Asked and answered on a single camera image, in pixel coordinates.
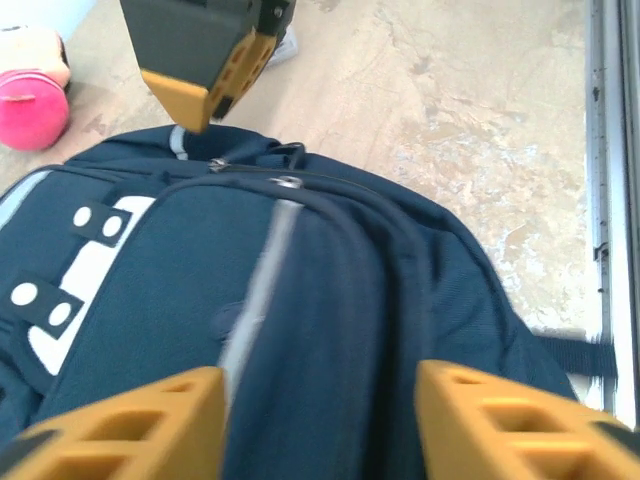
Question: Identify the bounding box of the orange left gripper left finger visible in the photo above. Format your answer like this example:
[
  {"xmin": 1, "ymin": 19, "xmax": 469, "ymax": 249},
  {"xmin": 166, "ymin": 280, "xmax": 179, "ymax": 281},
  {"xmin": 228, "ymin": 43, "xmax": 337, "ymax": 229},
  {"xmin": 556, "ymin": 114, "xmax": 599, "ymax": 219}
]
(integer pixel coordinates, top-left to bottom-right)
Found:
[{"xmin": 0, "ymin": 365, "xmax": 226, "ymax": 480}]

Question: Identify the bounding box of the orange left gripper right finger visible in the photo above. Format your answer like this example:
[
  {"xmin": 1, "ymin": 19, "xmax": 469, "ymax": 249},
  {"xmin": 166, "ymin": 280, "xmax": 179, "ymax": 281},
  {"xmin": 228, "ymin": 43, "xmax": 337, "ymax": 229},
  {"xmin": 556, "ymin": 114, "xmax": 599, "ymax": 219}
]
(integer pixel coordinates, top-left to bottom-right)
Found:
[{"xmin": 417, "ymin": 359, "xmax": 640, "ymax": 480}]

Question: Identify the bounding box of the navy blue backpack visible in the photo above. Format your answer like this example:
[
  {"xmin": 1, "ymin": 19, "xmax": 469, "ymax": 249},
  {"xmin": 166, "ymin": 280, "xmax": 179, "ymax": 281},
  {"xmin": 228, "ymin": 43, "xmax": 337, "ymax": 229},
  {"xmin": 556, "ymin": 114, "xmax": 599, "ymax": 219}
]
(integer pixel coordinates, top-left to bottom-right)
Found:
[{"xmin": 0, "ymin": 124, "xmax": 619, "ymax": 480}]

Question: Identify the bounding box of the pink plush doll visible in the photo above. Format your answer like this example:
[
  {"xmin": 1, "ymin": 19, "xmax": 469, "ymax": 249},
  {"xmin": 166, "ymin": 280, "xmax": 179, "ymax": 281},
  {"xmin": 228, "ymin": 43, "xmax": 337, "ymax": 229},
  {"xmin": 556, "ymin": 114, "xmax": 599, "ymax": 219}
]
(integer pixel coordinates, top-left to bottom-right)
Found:
[{"xmin": 0, "ymin": 27, "xmax": 74, "ymax": 152}]

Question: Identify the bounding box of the aluminium table rail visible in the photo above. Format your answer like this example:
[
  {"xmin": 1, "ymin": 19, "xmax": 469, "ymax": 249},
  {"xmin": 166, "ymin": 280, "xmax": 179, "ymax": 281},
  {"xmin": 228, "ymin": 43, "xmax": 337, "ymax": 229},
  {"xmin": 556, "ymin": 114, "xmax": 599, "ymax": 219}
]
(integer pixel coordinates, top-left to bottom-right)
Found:
[{"xmin": 582, "ymin": 0, "xmax": 640, "ymax": 431}]

